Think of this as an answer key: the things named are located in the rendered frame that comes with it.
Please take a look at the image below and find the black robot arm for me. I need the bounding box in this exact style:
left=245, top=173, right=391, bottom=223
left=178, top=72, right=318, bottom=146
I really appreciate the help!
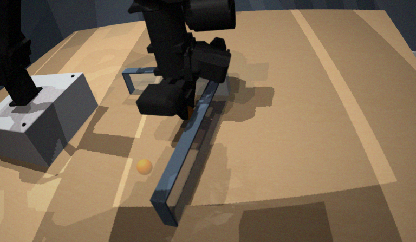
left=0, top=0, right=236, bottom=107

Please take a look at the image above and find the dark brown ball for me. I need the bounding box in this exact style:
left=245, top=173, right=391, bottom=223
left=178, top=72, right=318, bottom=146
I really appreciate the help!
left=187, top=106, right=194, bottom=120

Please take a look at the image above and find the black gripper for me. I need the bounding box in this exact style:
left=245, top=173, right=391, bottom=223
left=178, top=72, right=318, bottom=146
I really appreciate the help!
left=136, top=31, right=199, bottom=120

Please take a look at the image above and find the translucent orange ball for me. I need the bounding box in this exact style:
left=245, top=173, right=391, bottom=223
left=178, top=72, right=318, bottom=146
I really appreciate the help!
left=136, top=159, right=153, bottom=175

